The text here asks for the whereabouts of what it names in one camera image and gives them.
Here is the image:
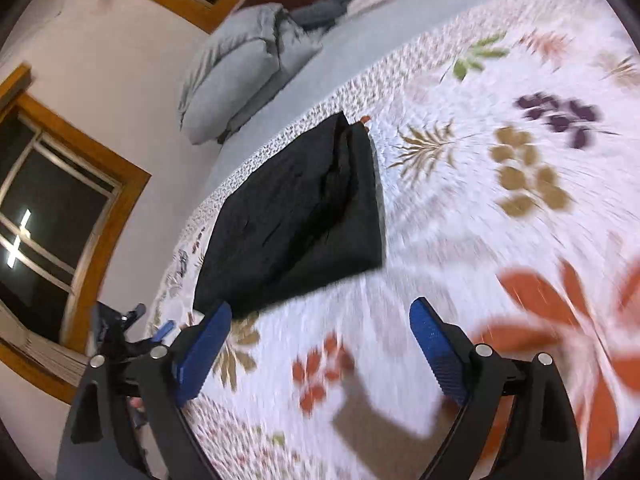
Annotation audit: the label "black pants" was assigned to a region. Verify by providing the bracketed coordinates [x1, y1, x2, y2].
[192, 111, 387, 318]

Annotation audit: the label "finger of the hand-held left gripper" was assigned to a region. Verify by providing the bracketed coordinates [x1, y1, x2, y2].
[125, 319, 177, 356]

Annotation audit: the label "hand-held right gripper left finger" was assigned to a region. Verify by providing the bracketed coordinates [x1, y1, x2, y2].
[55, 301, 233, 480]

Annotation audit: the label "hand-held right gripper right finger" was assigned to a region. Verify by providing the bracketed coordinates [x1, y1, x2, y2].
[409, 297, 587, 480]

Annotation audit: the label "grey pillow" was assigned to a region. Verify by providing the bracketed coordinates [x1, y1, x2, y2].
[179, 2, 325, 146]

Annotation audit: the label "white pleated window blind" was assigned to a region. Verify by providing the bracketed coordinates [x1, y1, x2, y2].
[0, 302, 88, 383]

